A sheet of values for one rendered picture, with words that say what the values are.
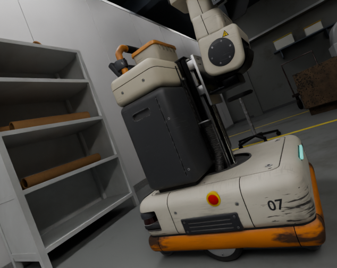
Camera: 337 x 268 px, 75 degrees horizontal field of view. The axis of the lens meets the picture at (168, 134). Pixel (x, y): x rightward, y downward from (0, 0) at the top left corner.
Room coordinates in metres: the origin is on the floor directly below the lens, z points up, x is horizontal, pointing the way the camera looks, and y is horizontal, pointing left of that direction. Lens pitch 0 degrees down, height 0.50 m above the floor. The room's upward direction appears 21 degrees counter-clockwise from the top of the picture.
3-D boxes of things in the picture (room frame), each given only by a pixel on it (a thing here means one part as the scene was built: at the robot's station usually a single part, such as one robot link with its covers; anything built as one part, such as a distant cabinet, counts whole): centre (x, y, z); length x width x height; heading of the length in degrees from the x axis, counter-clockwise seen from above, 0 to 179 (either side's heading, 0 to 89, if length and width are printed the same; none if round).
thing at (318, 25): (6.01, -4.77, 1.75); 0.42 x 0.35 x 0.23; 58
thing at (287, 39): (6.40, -4.14, 1.78); 0.53 x 0.44 x 0.29; 58
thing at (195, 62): (1.01, -0.36, 0.68); 0.28 x 0.27 x 0.25; 148
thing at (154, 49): (1.10, -0.09, 0.87); 0.23 x 0.15 x 0.11; 148
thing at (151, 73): (1.09, -0.11, 0.59); 0.55 x 0.34 x 0.83; 148
